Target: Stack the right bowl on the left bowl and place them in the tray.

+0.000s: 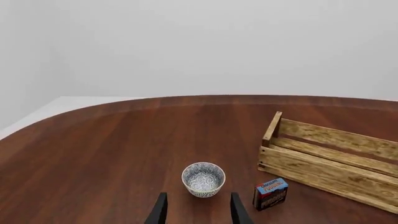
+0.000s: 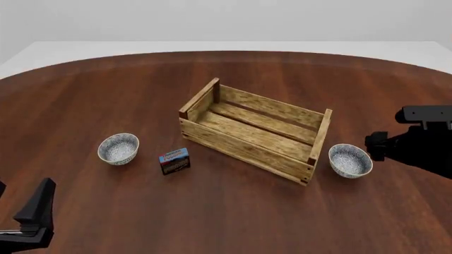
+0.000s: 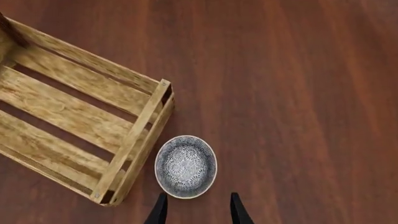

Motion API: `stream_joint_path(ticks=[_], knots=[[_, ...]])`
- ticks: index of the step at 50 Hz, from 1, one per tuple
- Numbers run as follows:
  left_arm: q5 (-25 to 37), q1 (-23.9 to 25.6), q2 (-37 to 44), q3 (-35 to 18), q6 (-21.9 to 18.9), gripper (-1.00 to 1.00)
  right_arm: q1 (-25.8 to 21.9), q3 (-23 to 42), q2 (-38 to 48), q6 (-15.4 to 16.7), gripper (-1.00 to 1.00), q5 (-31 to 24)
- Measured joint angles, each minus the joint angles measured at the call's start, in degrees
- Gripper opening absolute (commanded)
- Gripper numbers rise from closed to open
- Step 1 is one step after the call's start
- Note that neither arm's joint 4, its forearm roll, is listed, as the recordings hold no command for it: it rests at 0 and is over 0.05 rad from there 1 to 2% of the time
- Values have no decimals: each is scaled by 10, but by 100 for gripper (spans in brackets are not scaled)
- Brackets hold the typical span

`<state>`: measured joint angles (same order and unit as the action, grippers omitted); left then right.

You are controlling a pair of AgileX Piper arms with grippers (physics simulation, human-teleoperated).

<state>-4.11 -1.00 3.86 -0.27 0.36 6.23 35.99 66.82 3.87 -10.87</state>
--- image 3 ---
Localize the wooden slat tray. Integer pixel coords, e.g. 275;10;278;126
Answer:
0;15;175;207

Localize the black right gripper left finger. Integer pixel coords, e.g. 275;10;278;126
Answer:
144;192;169;224

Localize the grey patterned bowl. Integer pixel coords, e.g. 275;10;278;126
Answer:
154;134;218;200

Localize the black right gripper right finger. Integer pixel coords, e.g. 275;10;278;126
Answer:
230;192;256;224

